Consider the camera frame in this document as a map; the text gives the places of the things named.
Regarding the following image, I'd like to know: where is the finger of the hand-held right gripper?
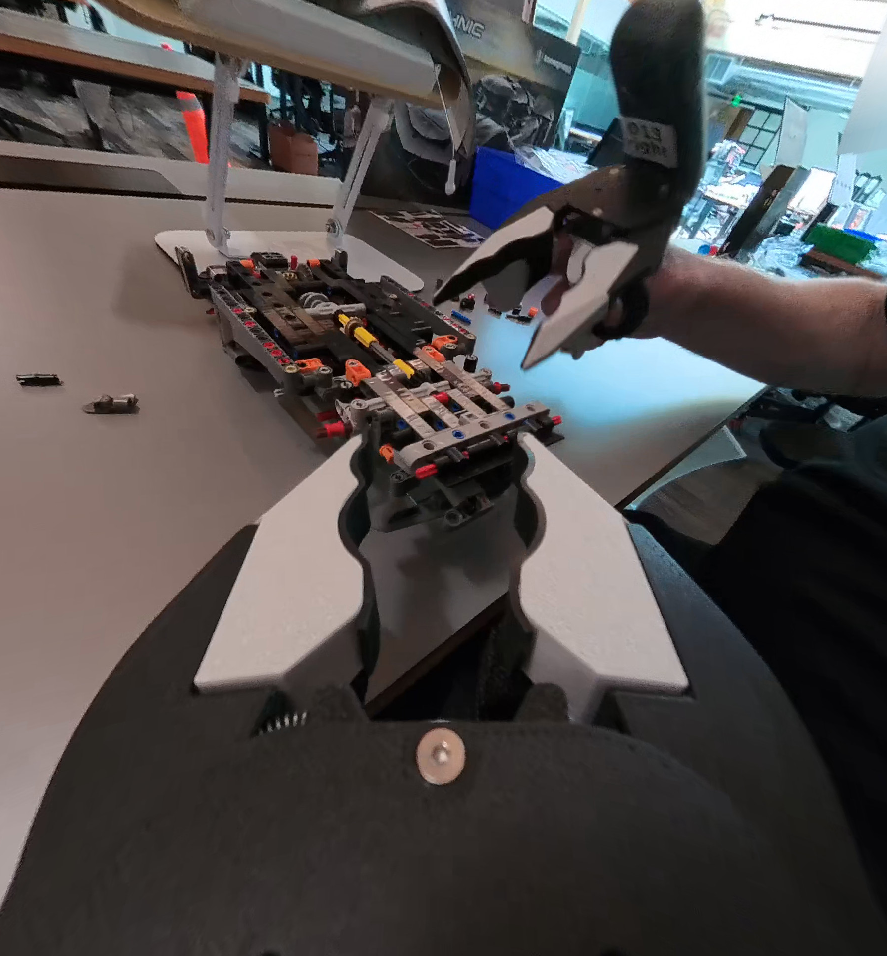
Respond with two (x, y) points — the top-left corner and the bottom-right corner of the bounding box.
(521, 242), (641, 371)
(432, 205), (565, 312)

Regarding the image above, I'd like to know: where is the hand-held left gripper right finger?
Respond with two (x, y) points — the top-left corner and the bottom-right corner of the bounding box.
(513, 435), (690, 724)

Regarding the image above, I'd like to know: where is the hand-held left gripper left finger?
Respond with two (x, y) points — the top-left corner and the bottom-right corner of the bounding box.
(193, 433), (376, 696)

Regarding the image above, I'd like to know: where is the lego car model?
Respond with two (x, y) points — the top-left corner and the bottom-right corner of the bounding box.
(175, 246), (564, 533)

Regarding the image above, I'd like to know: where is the lego instruction booklet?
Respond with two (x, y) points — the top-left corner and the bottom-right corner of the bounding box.
(175, 0), (482, 161)

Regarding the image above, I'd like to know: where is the person's right forearm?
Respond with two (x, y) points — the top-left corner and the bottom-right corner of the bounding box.
(678, 250), (887, 397)

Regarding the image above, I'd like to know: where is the lego set box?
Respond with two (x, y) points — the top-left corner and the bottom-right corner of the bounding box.
(443, 0), (582, 180)

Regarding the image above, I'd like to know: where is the person's right hand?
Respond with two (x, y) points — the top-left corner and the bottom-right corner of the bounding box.
(542, 224), (687, 352)

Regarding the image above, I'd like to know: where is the blue plastic bin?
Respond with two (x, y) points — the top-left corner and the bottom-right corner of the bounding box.
(469, 145), (564, 231)

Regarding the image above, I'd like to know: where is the sticker sheet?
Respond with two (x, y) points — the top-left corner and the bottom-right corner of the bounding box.
(369, 209), (487, 249)

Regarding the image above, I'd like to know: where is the green plastic bin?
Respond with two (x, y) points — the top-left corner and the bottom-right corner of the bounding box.
(805, 224), (881, 262)

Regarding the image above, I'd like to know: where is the white book stand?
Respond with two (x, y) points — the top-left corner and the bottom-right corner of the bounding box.
(93, 0), (478, 294)

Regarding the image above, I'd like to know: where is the orange traffic cone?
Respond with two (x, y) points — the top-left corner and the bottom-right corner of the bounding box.
(175, 90), (212, 164)

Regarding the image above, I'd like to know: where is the white cord with plastic tip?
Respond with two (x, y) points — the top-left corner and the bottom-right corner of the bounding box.
(432, 63), (463, 197)

